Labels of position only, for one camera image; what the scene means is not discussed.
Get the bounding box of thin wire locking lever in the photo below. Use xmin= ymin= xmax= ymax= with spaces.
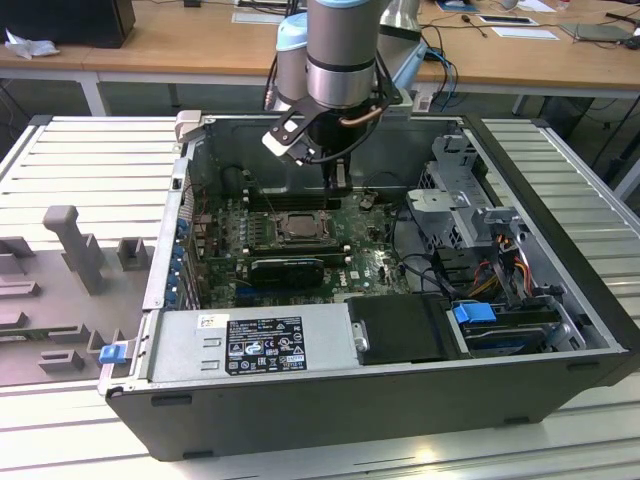
xmin=259 ymin=185 xmax=279 ymax=222

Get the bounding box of CPU with silver top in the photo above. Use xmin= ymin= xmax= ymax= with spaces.
xmin=283 ymin=215 xmax=324 ymax=237

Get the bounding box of metal socket cover frame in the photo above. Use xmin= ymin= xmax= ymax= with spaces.
xmin=273 ymin=212 xmax=335 ymax=247

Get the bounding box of black RAM slot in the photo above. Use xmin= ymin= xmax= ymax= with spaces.
xmin=248 ymin=199 xmax=342 ymax=212
xmin=247 ymin=243 xmax=347 ymax=254
xmin=207 ymin=252 xmax=349 ymax=264
xmin=248 ymin=192 xmax=326 ymax=202

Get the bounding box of CPU socket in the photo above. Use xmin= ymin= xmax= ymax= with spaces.
xmin=271 ymin=210 xmax=336 ymax=249

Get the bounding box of green motherboard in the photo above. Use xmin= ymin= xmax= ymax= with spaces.
xmin=192 ymin=192 xmax=426 ymax=310

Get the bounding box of silver perforated drive cage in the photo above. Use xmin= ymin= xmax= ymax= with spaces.
xmin=404 ymin=133 xmax=504 ymax=251

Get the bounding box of black graphics card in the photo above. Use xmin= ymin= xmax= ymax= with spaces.
xmin=249 ymin=257 xmax=325 ymax=290

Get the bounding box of wooden desk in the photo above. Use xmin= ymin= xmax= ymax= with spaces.
xmin=0 ymin=0 xmax=640 ymax=101

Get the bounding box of blue book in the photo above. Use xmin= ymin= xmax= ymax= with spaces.
xmin=433 ymin=0 xmax=480 ymax=14

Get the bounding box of black plastic shroud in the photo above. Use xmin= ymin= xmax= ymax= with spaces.
xmin=344 ymin=294 xmax=474 ymax=366

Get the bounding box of white paper sheet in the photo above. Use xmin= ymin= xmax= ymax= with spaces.
xmin=491 ymin=25 xmax=560 ymax=41

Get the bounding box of blue disk carrier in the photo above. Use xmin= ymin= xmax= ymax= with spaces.
xmin=451 ymin=299 xmax=497 ymax=327

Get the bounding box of silver power supply with label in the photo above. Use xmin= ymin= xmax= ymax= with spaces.
xmin=147 ymin=302 xmax=362 ymax=385

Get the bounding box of hard disk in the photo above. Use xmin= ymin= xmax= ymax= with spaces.
xmin=462 ymin=322 xmax=549 ymax=355

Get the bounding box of grey parts rack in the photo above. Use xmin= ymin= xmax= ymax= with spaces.
xmin=0 ymin=204 xmax=155 ymax=386

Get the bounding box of grey notebook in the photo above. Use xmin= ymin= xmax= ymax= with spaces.
xmin=558 ymin=22 xmax=635 ymax=45

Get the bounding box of black box on desk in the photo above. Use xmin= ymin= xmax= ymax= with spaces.
xmin=0 ymin=0 xmax=137 ymax=50

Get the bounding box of black PC case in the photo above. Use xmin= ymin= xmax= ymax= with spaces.
xmin=97 ymin=110 xmax=640 ymax=464

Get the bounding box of crumpled white paper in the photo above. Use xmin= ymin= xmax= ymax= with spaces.
xmin=3 ymin=27 xmax=61 ymax=60

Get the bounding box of white wrist camera on bracket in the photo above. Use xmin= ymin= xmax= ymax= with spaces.
xmin=261 ymin=107 xmax=324 ymax=165

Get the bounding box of small silver wrist camera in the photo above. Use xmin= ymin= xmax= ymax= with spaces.
xmin=383 ymin=87 xmax=417 ymax=120

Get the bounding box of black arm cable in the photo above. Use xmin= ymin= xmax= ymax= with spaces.
xmin=263 ymin=49 xmax=281 ymax=109

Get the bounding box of blue cable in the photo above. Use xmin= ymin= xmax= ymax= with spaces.
xmin=424 ymin=47 xmax=459 ymax=99

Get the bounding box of grey desk cable hatch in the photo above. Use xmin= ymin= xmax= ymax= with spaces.
xmin=232 ymin=10 xmax=281 ymax=25

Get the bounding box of silver case latch handle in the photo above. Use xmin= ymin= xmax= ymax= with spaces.
xmin=174 ymin=110 xmax=205 ymax=147

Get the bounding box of silver disk bay frame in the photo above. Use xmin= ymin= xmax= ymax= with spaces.
xmin=479 ymin=207 xmax=591 ymax=354

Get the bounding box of orange yellow wire bundle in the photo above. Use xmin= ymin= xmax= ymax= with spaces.
xmin=472 ymin=252 xmax=531 ymax=301

